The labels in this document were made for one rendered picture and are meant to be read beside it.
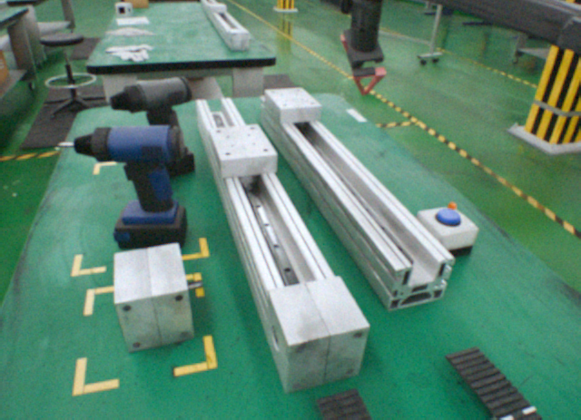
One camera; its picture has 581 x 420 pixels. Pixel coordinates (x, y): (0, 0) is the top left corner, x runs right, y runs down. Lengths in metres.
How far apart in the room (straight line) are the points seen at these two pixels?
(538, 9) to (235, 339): 0.64
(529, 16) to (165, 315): 0.67
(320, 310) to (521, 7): 0.53
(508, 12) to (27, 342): 0.85
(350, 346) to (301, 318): 0.07
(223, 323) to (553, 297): 0.54
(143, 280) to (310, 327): 0.22
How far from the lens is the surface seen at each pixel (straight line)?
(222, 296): 0.66
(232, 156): 0.79
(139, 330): 0.58
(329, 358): 0.52
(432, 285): 0.67
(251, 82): 2.25
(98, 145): 0.70
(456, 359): 0.60
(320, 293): 0.53
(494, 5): 0.74
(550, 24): 0.72
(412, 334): 0.64
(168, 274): 0.57
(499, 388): 0.59
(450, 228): 0.77
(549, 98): 3.81
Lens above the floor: 1.25
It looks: 32 degrees down
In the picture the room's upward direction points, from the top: 2 degrees clockwise
